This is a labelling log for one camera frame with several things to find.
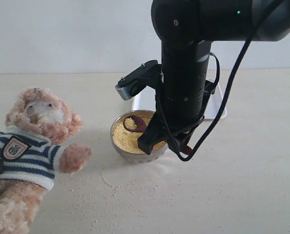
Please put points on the metal bowl of millet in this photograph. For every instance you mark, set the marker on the metal bowl of millet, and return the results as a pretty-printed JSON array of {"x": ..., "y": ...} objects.
[{"x": 125, "y": 142}]

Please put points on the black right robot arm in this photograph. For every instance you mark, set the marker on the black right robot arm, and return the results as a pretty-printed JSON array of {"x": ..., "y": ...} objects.
[{"x": 187, "y": 29}]

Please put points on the white rectangular tray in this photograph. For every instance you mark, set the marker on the white rectangular tray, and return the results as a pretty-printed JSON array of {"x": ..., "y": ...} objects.
[{"x": 145, "y": 100}]

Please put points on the dark red wooden spoon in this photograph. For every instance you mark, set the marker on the dark red wooden spoon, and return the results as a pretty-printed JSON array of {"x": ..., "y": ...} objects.
[{"x": 136, "y": 124}]

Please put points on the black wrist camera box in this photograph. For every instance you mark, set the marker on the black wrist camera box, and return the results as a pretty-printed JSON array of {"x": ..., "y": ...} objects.
[{"x": 135, "y": 83}]

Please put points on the teddy bear striped sweater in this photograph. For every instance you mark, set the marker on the teddy bear striped sweater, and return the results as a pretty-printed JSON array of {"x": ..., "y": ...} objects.
[{"x": 33, "y": 150}]

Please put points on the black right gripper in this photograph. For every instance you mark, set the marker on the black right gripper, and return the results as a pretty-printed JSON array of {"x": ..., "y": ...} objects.
[{"x": 182, "y": 92}]

